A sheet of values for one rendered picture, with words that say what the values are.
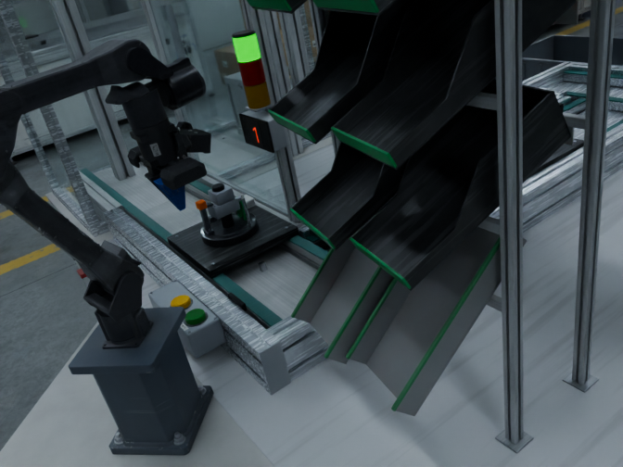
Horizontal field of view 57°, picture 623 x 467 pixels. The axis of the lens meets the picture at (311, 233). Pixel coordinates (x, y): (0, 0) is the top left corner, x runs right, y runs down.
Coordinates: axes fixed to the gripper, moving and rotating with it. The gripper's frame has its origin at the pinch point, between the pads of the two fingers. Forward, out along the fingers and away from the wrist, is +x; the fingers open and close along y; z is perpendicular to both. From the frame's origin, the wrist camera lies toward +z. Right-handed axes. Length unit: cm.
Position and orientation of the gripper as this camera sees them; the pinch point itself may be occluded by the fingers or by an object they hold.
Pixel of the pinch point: (175, 191)
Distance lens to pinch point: 98.0
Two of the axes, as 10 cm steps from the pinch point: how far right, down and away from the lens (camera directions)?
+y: -5.7, -3.0, 7.6
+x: 2.1, 8.4, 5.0
